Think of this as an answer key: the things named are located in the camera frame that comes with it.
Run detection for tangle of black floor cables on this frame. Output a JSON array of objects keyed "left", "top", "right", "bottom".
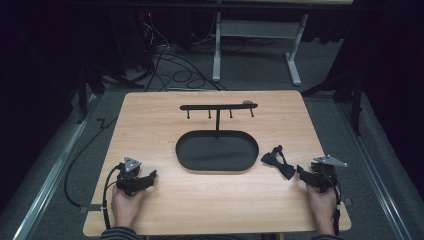
[{"left": 133, "top": 12, "right": 229, "bottom": 93}]

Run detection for silver floor rail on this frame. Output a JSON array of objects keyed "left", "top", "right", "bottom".
[
  {"left": 12, "top": 93, "right": 100, "bottom": 240},
  {"left": 335, "top": 99, "right": 416, "bottom": 240}
]

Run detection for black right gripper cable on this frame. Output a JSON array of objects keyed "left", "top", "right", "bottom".
[{"left": 324, "top": 169, "right": 343, "bottom": 236}]

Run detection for black metal stand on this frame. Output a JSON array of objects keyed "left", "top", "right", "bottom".
[{"left": 301, "top": 66, "right": 365, "bottom": 136}]

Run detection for person's left hand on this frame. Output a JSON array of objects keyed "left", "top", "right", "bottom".
[{"left": 110, "top": 185, "right": 148, "bottom": 230}]

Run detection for person's right hand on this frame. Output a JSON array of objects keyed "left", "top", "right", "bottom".
[{"left": 306, "top": 184, "right": 338, "bottom": 235}]

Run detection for white metal desk frame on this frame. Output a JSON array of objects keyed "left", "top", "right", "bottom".
[{"left": 212, "top": 11, "right": 310, "bottom": 87}]

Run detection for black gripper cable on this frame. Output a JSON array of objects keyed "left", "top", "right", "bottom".
[
  {"left": 324, "top": 169, "right": 343, "bottom": 236},
  {"left": 64, "top": 116, "right": 125, "bottom": 231}
]

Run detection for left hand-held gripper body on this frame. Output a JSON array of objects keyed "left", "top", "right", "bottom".
[{"left": 115, "top": 156, "right": 145, "bottom": 197}]

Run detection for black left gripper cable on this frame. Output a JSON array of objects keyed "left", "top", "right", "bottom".
[{"left": 64, "top": 116, "right": 125, "bottom": 231}]

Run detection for black hook rack with tray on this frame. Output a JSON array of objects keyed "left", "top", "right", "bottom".
[{"left": 175, "top": 102, "right": 260, "bottom": 172}]

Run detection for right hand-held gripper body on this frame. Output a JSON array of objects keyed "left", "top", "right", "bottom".
[{"left": 309, "top": 154, "right": 349, "bottom": 194}]

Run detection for black bow tie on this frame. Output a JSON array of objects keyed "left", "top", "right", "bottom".
[{"left": 260, "top": 144, "right": 297, "bottom": 181}]

